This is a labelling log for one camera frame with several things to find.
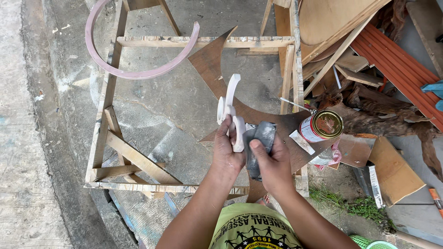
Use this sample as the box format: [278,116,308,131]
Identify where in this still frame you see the white flat scraper strip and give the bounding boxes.
[289,130,316,156]

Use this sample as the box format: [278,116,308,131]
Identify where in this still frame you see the yellow-green printed shirt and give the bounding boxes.
[207,203,304,249]

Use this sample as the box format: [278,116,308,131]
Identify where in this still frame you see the orange handled tool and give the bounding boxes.
[428,188,443,219]

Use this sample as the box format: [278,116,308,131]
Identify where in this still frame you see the brown cardboard piece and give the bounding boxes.
[367,136,427,208]

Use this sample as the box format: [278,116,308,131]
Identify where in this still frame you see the blue cloth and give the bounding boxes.
[421,80,443,112]

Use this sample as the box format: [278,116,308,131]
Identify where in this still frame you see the small brown hardboard panel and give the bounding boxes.
[337,133,372,169]

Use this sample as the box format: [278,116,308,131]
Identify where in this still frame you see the green plastic basket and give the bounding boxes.
[349,234,399,249]

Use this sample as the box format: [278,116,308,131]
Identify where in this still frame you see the silver foil strip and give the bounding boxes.
[368,165,385,209]

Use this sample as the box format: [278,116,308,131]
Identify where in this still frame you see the dark gnarled driftwood log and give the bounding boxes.
[314,82,443,183]

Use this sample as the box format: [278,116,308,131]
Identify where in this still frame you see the pink plastic bag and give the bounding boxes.
[309,140,342,171]

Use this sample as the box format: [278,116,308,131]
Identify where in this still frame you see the red and white paint can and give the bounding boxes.
[299,110,344,143]

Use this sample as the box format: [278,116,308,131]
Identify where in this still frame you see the person's foot in sandal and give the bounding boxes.
[255,194,275,208]

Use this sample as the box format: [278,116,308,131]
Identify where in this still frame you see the brown plywood crescent cutout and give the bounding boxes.
[188,26,342,203]

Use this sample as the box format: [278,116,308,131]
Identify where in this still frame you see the person's right hand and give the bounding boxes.
[249,136,297,196]

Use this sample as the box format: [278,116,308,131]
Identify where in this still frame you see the grey sandpaper sheet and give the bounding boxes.
[242,121,278,181]

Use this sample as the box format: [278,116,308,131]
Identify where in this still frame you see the orange corrugated roofing sheet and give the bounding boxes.
[350,23,443,133]

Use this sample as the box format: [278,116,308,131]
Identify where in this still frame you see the white carved wooden scroll piece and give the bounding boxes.
[217,73,247,153]

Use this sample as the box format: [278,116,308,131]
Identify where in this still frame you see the bare wooden frame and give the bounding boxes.
[84,0,309,200]

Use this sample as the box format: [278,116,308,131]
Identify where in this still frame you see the heap of wood offcuts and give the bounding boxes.
[260,0,443,99]

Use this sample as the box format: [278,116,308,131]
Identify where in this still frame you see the person's left hand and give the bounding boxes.
[211,115,246,175]

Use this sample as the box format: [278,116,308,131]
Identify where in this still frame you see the metal stirring stick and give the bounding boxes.
[280,97,317,115]

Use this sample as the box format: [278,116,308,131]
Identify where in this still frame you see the pink curved wooden ring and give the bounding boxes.
[85,0,201,80]

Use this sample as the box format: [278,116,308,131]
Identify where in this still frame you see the patch of green weeds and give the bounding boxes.
[307,186,397,231]

